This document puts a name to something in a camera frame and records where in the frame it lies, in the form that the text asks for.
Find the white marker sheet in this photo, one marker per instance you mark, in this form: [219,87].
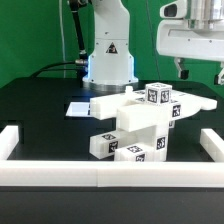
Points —
[78,109]

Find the white tagged cube nut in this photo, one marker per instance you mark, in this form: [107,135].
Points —
[158,93]

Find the white chair back part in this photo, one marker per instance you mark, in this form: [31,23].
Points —
[132,113]

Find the white U-shaped fence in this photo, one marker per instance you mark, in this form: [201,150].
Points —
[102,174]

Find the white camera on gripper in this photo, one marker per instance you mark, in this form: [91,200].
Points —
[174,10]

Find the white chair seat part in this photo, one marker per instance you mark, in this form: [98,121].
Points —
[157,137]

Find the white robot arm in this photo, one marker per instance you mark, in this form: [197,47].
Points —
[110,67]

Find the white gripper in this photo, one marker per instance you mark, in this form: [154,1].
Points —
[176,39]

